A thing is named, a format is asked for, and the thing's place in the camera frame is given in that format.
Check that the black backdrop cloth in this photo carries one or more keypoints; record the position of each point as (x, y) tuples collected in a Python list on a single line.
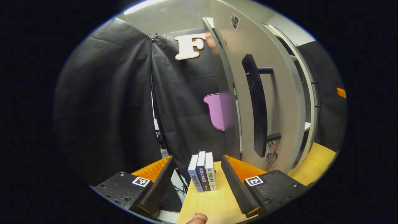
[(108, 109)]

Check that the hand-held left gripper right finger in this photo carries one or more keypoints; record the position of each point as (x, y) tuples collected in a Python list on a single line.
[(238, 183)]

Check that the white book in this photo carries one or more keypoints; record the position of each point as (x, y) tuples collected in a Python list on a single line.
[(211, 174)]

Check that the light blue book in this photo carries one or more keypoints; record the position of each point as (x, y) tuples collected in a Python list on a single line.
[(194, 175)]

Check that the dark blue book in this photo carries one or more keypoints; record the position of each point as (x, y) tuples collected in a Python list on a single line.
[(202, 174)]

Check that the white cabinet door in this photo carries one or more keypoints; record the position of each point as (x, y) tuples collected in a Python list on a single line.
[(279, 102)]

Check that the metal clip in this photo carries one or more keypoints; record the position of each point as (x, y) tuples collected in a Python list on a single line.
[(149, 35), (156, 36)]

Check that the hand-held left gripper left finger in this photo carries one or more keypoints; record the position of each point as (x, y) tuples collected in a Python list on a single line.
[(160, 183)]

